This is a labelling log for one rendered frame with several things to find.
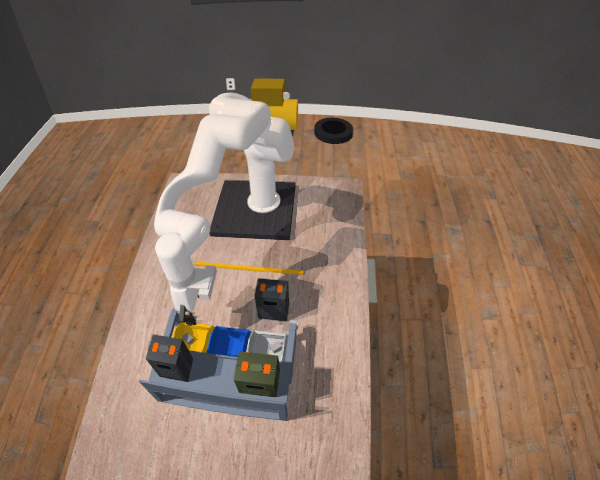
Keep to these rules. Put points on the dark grey case with orange latches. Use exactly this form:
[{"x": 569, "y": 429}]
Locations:
[{"x": 169, "y": 357}]

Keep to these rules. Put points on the olive green case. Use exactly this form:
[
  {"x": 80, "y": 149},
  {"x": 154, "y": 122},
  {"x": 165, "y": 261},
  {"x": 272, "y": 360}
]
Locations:
[{"x": 256, "y": 374}]

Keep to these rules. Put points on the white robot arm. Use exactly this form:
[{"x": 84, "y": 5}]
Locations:
[{"x": 241, "y": 123}]

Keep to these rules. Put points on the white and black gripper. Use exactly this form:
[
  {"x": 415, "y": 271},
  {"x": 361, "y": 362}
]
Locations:
[{"x": 184, "y": 300}]

